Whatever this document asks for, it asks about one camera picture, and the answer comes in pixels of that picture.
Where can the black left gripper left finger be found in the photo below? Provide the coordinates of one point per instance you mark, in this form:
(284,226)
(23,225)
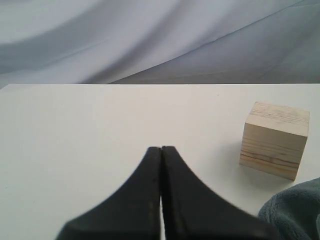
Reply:
(131,213)

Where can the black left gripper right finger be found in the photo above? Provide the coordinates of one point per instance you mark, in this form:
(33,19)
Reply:
(192,211)

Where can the grey fleece towel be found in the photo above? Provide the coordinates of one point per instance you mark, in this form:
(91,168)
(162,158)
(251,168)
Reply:
(295,211)

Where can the light wooden cube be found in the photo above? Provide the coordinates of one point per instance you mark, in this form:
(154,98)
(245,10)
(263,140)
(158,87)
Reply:
(274,139)

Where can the grey backdrop cloth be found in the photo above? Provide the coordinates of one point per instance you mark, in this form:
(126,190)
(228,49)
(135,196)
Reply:
(159,41)

